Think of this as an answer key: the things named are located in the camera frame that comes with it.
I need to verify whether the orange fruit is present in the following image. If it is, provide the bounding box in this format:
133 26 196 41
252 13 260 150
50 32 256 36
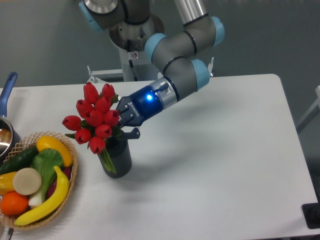
0 191 29 216

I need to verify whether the red tulip bouquet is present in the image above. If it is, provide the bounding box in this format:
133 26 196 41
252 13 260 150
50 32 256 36
62 82 120 175

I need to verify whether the black device at table edge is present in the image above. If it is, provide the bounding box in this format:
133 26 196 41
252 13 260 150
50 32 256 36
301 202 320 229

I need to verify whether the dark red vegetable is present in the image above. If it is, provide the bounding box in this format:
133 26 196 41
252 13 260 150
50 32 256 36
47 167 72 198

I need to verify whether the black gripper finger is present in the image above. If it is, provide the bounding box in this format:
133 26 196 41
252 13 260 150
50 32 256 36
121 127 141 139

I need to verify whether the blue handled pot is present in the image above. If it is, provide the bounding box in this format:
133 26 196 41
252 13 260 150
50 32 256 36
0 72 21 165

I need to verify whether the white frame at right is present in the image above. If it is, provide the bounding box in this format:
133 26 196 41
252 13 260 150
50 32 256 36
296 85 320 134

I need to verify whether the green cucumber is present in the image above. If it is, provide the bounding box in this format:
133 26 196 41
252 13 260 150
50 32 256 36
0 145 39 175

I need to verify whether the yellow pepper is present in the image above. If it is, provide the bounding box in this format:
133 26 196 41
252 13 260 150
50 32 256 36
0 171 17 196

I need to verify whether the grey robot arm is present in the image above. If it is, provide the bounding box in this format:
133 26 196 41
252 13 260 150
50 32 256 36
78 0 225 140

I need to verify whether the green bok choy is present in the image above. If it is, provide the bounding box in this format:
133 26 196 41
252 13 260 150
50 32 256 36
28 148 63 208

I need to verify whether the beige round slice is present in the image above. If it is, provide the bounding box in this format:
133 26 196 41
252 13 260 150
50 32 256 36
12 167 42 196

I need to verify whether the yellow banana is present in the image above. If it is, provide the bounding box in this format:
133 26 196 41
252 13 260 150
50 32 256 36
14 166 69 226

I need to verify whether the woven wicker basket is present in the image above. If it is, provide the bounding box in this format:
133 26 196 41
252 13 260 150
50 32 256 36
0 131 78 231

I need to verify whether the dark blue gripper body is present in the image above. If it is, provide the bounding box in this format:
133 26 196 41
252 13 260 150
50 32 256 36
116 76 178 128

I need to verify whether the dark grey ribbed vase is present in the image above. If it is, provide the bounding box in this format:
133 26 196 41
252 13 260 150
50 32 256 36
98 137 132 179

